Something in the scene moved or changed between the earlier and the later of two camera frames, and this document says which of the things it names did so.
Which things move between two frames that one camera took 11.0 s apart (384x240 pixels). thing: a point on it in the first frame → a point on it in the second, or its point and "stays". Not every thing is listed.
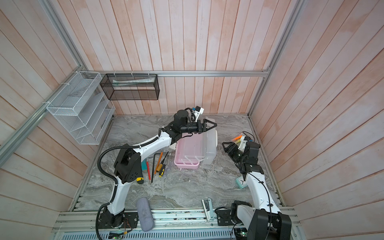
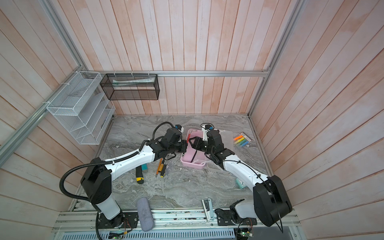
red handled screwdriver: x=148 y=172 → x=189 y=136
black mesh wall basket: x=131 y=86 stays
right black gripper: x=231 y=149 → x=198 y=140
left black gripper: x=200 y=130 → x=183 y=149
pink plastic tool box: x=193 y=149 stays
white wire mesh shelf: x=80 y=105 stays
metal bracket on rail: x=208 y=208 stays
